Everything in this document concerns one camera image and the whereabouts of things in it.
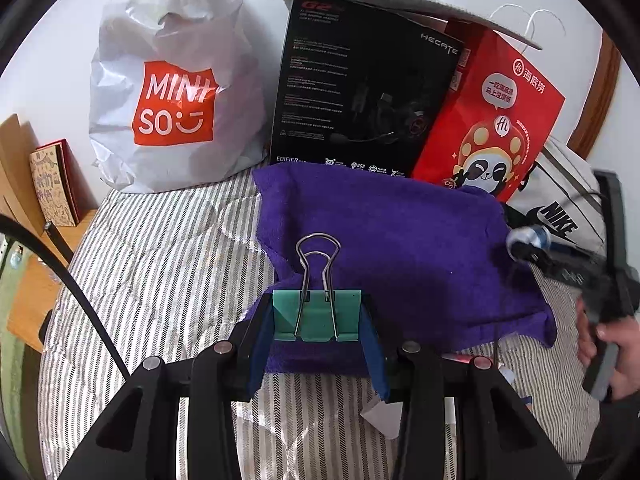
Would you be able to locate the black Hecate headset box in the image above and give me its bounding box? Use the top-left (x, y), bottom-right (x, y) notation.
top-left (269, 0), bottom-right (463, 177)

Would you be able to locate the white paper scrap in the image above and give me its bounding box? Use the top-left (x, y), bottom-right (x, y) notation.
top-left (360, 394), bottom-right (404, 440)

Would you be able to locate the wooden door frame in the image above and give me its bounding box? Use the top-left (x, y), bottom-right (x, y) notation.
top-left (567, 32), bottom-right (622, 159)

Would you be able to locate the dark jacket sleeve forearm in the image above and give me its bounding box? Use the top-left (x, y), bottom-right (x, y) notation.
top-left (577, 393), bottom-right (639, 479)

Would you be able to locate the person's right hand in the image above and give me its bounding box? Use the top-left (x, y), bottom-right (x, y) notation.
top-left (574, 299), bottom-right (640, 402)

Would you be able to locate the white Nike bag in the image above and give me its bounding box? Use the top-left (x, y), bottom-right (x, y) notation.
top-left (504, 138), bottom-right (605, 254)

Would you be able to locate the red panda paper bag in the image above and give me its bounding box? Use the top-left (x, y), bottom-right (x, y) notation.
top-left (411, 20), bottom-right (565, 203)

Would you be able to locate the wooden side table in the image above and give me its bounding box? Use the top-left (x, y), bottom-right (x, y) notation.
top-left (0, 112), bottom-right (100, 354)

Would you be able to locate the teal binder clip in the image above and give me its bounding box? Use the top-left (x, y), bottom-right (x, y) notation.
top-left (271, 232), bottom-right (362, 344)

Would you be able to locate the white Miniso plastic bag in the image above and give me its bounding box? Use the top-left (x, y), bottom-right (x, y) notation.
top-left (89, 0), bottom-right (267, 193)

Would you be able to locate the black cable left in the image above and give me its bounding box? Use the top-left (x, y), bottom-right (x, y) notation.
top-left (0, 212), bottom-right (132, 380)

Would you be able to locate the purple fleece cloth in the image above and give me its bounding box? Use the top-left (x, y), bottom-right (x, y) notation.
top-left (253, 162), bottom-right (556, 353)

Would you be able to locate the brown patterned notebook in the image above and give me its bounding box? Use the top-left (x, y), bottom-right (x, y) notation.
top-left (29, 139), bottom-right (80, 228)

